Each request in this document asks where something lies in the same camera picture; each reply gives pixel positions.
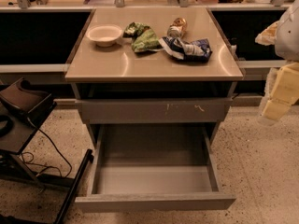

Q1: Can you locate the blue chip bag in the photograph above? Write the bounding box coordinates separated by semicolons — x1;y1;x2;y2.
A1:
159;36;212;63

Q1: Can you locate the crushed gold soda can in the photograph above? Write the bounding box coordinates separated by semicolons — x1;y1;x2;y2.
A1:
167;18;187;38

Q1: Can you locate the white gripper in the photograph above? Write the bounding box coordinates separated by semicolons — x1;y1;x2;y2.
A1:
255;0;299;126

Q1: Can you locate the grey drawer cabinet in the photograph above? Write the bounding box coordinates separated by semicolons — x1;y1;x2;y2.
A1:
65;7;243;139

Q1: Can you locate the white bowl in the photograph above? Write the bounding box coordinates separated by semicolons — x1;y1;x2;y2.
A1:
86;24;122;47

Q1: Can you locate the green chip bag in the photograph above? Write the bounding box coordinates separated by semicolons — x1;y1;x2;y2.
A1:
122;22;162;53

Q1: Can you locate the closed top drawer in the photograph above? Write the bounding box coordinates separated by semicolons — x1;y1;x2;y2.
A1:
76;98;232;124

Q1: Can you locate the black cable on floor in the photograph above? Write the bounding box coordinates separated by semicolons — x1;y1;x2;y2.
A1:
18;117;73;179

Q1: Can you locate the open middle drawer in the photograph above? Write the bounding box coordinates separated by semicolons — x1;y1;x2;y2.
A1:
76;124;235;213

